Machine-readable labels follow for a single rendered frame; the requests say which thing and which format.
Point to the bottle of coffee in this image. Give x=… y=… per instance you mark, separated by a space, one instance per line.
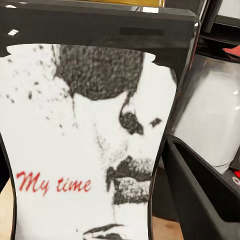
x=88 y=90

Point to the countertop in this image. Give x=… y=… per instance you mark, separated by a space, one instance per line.
x=164 y=228

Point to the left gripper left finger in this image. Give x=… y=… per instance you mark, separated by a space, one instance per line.
x=4 y=170

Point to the coffee maker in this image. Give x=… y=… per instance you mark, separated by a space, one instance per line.
x=207 y=116

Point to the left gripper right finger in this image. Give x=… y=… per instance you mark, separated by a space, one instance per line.
x=206 y=202

